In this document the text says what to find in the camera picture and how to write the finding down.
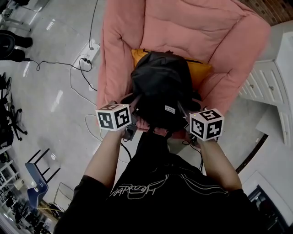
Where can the person's left forearm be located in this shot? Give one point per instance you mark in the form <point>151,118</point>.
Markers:
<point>104,157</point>

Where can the blue chair with black legs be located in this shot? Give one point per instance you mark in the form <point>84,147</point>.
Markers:
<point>37,180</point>

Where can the pink padded armchair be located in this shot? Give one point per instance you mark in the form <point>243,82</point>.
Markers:
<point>183,36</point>

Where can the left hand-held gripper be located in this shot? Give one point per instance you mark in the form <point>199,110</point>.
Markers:
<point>113,119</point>

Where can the black backpack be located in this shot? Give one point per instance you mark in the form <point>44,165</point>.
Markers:
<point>163,91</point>

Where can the yellow cushion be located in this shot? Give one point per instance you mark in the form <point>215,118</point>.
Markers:
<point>199,70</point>

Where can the person's black printed t-shirt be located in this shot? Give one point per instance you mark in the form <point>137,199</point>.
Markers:
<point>160,196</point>

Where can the white power strip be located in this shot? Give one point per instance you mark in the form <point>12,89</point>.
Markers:
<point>88,56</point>

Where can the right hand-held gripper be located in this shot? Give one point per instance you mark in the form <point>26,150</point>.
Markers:
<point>206,124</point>

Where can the white drawer cabinet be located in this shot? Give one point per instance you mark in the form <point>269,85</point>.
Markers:
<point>272,86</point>

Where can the person's right forearm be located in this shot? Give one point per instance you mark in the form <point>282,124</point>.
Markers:
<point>218,164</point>

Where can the black office chair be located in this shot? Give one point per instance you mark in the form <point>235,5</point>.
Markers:
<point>12,118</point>

